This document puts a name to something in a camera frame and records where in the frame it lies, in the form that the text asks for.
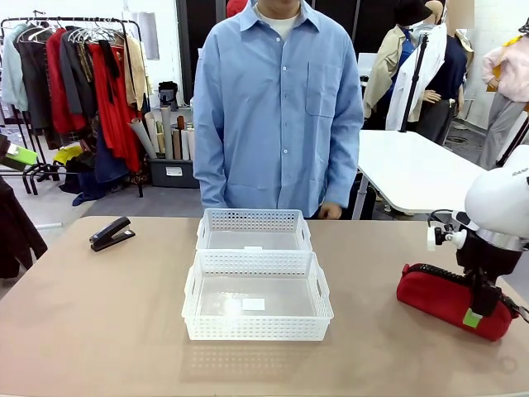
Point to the black stapler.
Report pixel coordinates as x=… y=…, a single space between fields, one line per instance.
x=111 y=235

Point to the red zippered pencil pouch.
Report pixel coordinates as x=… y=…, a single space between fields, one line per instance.
x=438 y=302

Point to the yellow bag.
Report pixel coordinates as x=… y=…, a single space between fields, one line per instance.
x=68 y=155

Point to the red dress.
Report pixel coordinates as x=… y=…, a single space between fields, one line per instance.
x=120 y=124

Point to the cream paper roll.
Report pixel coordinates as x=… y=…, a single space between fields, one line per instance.
x=152 y=132

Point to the person's left forearm blue sleeve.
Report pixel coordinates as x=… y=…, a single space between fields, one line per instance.
x=345 y=165

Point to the person in blue shirt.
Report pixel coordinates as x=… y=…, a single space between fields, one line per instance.
x=268 y=124

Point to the black slanted stand leg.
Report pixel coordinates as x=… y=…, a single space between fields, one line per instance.
x=516 y=140

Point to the black tripod pole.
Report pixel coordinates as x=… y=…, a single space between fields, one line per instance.
x=415 y=78

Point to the person's left hand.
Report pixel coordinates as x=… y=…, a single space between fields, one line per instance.
x=331 y=211

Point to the red jacket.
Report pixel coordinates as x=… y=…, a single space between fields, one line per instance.
x=58 y=95

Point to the navy blue garment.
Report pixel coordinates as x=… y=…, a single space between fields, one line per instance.
x=107 y=165

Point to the light blue fuzzy coat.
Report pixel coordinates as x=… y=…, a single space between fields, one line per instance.
x=10 y=74

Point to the black backpack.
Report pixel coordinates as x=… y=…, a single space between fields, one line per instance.
x=168 y=96

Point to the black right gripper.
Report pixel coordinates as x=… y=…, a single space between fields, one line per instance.
x=492 y=260

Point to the black scarf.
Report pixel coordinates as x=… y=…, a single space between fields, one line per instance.
x=108 y=62

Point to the dark charcoal coat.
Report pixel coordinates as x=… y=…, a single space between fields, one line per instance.
x=35 y=82

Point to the beige shirt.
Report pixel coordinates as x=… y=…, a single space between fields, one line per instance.
x=134 y=70

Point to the white perforated basket with label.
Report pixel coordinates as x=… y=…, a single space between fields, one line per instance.
x=256 y=326

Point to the tan paper roll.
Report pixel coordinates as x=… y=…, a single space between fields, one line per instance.
x=176 y=144

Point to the black bucket hat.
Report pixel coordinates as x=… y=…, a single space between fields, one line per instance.
x=411 y=12

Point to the grey leaning paper roll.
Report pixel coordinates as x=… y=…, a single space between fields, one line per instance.
x=142 y=138

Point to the mannequin in white coat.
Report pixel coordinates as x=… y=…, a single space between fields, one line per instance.
x=413 y=82

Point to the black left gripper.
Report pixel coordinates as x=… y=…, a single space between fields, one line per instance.
x=3 y=144

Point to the grey storage bin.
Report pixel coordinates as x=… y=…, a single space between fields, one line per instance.
x=173 y=173

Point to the mannequin in beige coat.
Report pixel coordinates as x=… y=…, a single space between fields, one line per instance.
x=384 y=74

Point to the mannequin in pink sweater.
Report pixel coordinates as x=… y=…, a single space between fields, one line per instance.
x=508 y=74

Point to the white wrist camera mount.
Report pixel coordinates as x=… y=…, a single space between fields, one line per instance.
x=444 y=239

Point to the black metal clothes rack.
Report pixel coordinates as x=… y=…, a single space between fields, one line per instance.
x=53 y=19

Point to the tall grey tube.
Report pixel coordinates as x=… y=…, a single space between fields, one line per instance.
x=167 y=132

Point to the white paper roll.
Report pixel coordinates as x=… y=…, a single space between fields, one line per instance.
x=186 y=144

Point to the white work table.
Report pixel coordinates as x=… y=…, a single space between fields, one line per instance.
x=405 y=165

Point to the dark brown jacket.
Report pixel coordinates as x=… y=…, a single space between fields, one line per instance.
x=16 y=231

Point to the white perforated plastic basket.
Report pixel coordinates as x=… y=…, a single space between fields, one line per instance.
x=252 y=217

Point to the person's right forearm blue sleeve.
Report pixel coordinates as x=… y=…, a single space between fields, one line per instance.
x=211 y=173

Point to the grey coat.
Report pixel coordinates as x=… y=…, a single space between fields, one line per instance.
x=72 y=74

